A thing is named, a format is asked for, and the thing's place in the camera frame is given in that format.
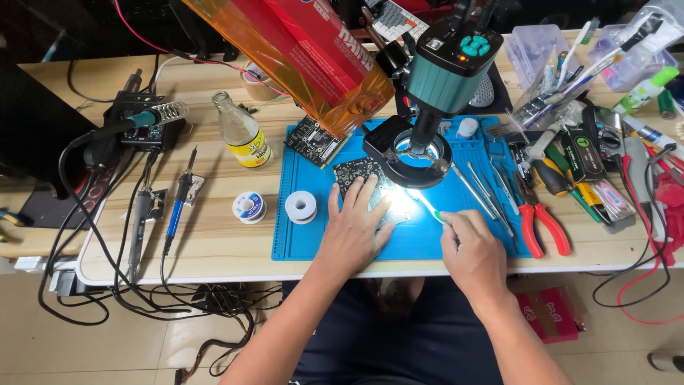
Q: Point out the orange bag with red box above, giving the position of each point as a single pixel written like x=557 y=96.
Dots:
x=299 y=53

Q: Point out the small black circuit board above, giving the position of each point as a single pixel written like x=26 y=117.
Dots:
x=315 y=141

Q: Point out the white syringe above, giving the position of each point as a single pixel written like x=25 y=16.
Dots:
x=542 y=143

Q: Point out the black box green logo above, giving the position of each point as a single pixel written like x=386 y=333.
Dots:
x=582 y=152

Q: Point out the silver tweezers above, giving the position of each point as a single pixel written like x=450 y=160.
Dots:
x=473 y=190
x=491 y=200
x=505 y=184

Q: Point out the brown tape roll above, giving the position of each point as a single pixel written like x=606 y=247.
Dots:
x=259 y=88

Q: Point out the blue silicone work mat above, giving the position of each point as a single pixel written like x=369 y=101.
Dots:
x=299 y=240

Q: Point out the person's right hand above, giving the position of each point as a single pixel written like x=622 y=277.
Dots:
x=478 y=256

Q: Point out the teal black microscope camera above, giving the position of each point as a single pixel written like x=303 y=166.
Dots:
x=446 y=75

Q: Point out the white green toothbrush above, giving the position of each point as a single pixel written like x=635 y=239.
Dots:
x=427 y=206

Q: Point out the person's left hand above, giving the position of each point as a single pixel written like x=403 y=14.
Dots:
x=350 y=235

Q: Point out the small clear plastic box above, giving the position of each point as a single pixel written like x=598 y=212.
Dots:
x=531 y=51

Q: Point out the black monitor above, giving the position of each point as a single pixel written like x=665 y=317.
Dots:
x=37 y=128

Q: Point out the clear bag of brushes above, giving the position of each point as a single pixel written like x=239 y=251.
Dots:
x=566 y=91

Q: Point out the red carton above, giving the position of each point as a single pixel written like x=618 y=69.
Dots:
x=550 y=315

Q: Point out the white mesh dome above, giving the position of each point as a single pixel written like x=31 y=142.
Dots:
x=482 y=92

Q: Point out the plain white solder spool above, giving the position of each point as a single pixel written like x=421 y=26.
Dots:
x=301 y=207

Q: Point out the white power strip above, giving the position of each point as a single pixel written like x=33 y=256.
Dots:
x=48 y=270

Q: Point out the green lighter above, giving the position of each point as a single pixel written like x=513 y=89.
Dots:
x=666 y=104

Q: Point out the large black circuit board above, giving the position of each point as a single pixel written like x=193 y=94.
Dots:
x=352 y=174

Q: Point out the person's dark shorts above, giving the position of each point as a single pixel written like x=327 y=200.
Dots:
x=406 y=337

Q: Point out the small metal iron stand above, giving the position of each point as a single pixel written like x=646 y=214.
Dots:
x=195 y=188
x=156 y=206

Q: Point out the solder spool blue label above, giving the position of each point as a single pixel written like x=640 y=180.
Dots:
x=249 y=207

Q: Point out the large clear plastic box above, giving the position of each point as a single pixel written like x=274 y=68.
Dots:
x=636 y=67

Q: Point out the pink packet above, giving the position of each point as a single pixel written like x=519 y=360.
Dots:
x=612 y=195

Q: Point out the white bottle green cap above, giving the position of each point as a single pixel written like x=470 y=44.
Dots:
x=641 y=91

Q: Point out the black soldering station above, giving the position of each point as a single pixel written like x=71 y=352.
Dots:
x=147 y=136

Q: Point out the glass bottle yellow label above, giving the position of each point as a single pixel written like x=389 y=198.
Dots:
x=240 y=131

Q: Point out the red cloth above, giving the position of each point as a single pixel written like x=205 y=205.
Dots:
x=672 y=208

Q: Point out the white grey keyboard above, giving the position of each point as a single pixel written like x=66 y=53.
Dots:
x=395 y=19

